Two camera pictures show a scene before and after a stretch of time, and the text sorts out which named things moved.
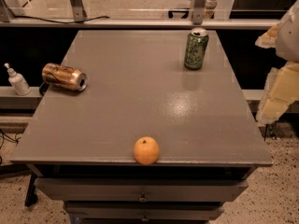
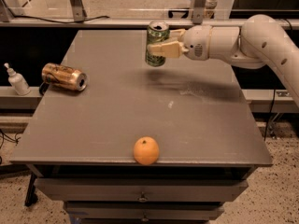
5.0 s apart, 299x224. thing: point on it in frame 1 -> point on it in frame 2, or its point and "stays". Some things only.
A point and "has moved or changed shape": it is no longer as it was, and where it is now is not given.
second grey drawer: (142, 211) stays
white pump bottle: (19, 82) stays
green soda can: (195, 45) has moved or changed shape
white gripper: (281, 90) -> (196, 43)
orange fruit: (146, 150) stays
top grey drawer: (85, 189) stays
